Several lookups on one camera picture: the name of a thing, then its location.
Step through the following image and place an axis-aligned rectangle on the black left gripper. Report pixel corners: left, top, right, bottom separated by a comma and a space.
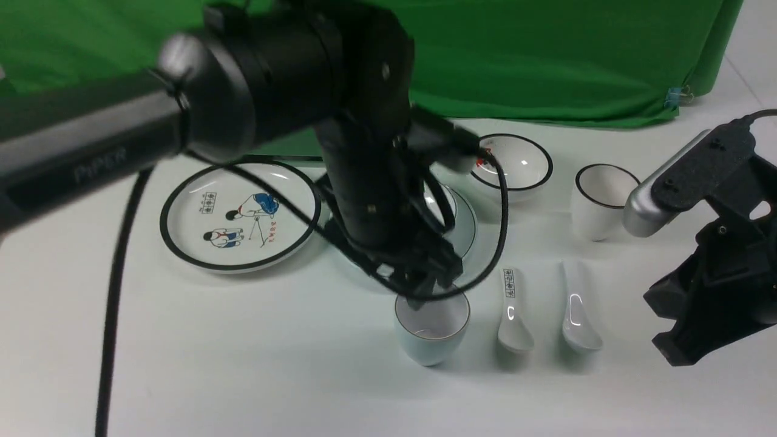
325, 219, 464, 307

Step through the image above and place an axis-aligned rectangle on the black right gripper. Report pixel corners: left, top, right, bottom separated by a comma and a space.
643, 118, 775, 366

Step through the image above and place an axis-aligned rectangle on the pale blue cup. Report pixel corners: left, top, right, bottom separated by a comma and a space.
393, 294, 471, 366

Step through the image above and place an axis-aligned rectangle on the plain white ceramic spoon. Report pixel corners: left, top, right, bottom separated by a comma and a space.
561, 259, 604, 354

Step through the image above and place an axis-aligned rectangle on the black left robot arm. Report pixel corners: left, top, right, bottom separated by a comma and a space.
2, 1, 487, 302

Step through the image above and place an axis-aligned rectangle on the plain pale blue plate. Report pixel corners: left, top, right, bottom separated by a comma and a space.
314, 176, 478, 295

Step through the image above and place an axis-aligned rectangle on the white spoon with characters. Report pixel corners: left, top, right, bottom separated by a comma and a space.
497, 266, 535, 354

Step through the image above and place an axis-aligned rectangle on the black-rimmed illustrated small bowl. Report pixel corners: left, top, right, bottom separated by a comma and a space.
469, 134, 554, 203

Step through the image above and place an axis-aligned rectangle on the black-rimmed white cup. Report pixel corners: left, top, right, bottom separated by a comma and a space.
571, 163, 639, 242

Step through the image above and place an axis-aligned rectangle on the blue binder clip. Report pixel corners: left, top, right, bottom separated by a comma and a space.
663, 85, 696, 110

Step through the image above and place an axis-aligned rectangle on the black-rimmed illustrated plate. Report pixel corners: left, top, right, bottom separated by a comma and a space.
159, 157, 323, 274

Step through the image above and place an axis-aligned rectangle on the green backdrop cloth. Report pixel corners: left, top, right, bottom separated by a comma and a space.
1, 1, 743, 128

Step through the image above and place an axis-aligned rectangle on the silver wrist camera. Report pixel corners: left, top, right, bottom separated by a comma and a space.
622, 129, 712, 238

